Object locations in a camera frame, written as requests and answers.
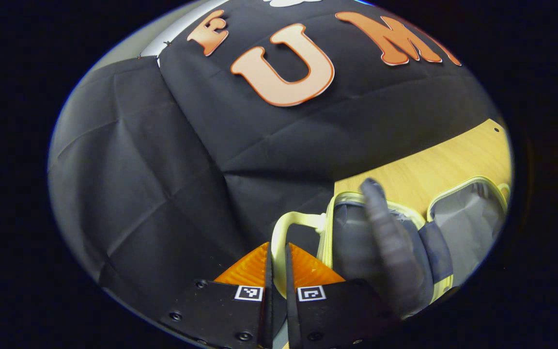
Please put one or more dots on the pale yellow small suitcase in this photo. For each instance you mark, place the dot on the pale yellow small suitcase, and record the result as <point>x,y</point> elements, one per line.
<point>468,228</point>

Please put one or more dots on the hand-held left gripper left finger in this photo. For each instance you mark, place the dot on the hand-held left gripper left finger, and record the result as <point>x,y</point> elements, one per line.
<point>225,315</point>

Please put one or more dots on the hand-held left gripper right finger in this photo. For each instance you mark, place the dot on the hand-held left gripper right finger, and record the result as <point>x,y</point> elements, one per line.
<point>337,320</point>

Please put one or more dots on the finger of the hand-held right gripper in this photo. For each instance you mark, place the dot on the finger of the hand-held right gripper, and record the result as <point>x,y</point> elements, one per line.
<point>397,257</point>

